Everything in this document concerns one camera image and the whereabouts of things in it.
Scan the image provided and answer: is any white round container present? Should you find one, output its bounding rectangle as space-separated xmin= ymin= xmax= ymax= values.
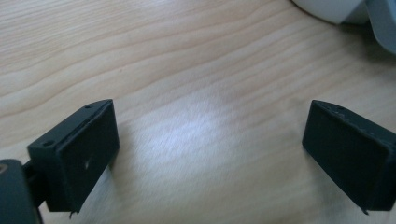
xmin=290 ymin=0 xmax=372 ymax=25

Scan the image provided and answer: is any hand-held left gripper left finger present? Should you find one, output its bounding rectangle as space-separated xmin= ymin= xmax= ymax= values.
xmin=26 ymin=98 xmax=120 ymax=215

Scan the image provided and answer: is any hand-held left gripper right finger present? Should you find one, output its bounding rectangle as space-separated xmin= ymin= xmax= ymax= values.
xmin=302 ymin=99 xmax=396 ymax=216

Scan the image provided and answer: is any grey-blue plastic object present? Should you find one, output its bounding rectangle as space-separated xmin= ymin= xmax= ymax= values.
xmin=364 ymin=0 xmax=396 ymax=55

